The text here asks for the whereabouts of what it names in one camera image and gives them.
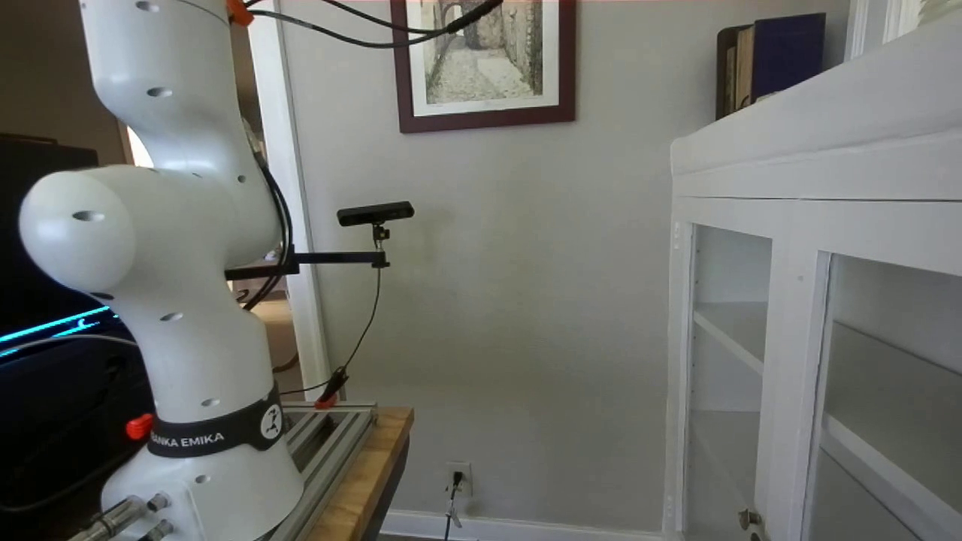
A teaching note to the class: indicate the black computer monitor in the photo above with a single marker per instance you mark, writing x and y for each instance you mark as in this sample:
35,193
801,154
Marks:
40,228

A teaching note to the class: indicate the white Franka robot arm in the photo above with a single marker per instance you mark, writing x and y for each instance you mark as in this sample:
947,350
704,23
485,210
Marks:
170,250

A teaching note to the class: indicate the dark framed street picture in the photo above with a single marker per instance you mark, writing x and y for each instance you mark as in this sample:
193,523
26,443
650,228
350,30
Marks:
485,119

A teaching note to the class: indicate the white wall outlet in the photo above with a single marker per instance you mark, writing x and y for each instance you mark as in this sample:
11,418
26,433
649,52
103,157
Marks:
462,472

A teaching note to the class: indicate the white door trim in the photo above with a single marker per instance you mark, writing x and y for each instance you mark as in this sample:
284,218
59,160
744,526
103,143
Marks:
291,130

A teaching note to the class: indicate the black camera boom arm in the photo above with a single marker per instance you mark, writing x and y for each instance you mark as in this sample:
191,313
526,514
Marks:
332,259

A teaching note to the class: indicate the blue hardcover book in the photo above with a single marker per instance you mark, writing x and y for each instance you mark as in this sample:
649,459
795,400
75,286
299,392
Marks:
792,55

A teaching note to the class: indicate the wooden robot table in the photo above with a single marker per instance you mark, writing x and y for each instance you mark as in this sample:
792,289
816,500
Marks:
364,471

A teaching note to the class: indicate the black stereo camera bar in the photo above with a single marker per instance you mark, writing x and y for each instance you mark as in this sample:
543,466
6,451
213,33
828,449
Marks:
376,210

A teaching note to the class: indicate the aluminium mounting frame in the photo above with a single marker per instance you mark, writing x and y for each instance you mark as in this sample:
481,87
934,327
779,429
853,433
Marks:
320,441

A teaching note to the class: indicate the white glass-door cabinet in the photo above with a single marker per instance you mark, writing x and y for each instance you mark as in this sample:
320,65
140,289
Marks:
822,150

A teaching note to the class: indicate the red round knob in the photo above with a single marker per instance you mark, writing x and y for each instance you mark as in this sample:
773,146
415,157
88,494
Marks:
140,429

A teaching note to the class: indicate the dark brown book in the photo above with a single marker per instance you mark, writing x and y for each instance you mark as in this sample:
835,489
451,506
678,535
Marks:
735,70

